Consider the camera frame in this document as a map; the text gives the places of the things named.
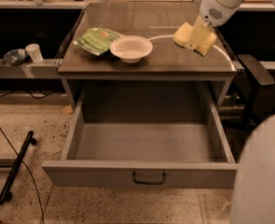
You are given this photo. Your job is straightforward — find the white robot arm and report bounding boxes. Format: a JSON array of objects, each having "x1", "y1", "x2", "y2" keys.
[{"x1": 186, "y1": 0, "x2": 275, "y2": 224}]

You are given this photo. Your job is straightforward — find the green snack bag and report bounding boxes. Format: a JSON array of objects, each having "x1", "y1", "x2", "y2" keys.
[{"x1": 74, "y1": 27, "x2": 122, "y2": 56}]

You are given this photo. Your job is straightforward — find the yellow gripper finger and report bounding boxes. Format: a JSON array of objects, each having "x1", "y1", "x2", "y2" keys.
[{"x1": 185, "y1": 16, "x2": 214, "y2": 51}]

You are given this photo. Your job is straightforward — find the black wheeled bar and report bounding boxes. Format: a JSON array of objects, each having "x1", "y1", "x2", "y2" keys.
[{"x1": 0, "y1": 131, "x2": 36, "y2": 205}]

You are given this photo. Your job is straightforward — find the black floor cable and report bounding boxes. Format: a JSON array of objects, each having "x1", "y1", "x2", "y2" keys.
[{"x1": 0, "y1": 108, "x2": 46, "y2": 224}]

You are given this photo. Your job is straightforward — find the grey cabinet counter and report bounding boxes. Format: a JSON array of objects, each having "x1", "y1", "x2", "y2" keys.
[{"x1": 56, "y1": 1, "x2": 239, "y2": 110}]

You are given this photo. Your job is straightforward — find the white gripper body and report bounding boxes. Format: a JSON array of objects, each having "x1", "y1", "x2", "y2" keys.
[{"x1": 199, "y1": 0, "x2": 236, "y2": 27}]

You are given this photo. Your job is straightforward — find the yellow sponge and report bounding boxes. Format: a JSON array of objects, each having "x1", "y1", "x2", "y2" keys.
[{"x1": 173, "y1": 23, "x2": 210, "y2": 56}]

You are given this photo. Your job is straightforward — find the grey open drawer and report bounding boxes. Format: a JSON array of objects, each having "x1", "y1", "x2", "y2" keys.
[{"x1": 42, "y1": 81, "x2": 238, "y2": 189}]

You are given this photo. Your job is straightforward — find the white paper bowl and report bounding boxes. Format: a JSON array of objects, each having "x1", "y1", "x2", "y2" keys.
[{"x1": 110, "y1": 35, "x2": 153, "y2": 63}]

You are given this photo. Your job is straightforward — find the grey side shelf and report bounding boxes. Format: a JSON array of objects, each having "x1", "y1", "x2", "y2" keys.
[{"x1": 0, "y1": 59, "x2": 62, "y2": 79}]

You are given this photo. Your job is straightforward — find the black drawer handle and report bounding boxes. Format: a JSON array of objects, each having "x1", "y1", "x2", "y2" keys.
[{"x1": 131, "y1": 172, "x2": 167, "y2": 186}]

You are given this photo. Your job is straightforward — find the dark small bowl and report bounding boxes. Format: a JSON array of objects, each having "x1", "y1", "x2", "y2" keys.
[{"x1": 3, "y1": 49, "x2": 28, "y2": 66}]

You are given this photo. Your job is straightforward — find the white paper cup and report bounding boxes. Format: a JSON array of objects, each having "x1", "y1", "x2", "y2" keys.
[{"x1": 25, "y1": 44, "x2": 43, "y2": 63}]

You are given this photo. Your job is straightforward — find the black office chair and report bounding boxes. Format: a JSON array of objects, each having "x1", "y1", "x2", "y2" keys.
[{"x1": 238, "y1": 54, "x2": 275, "y2": 131}]

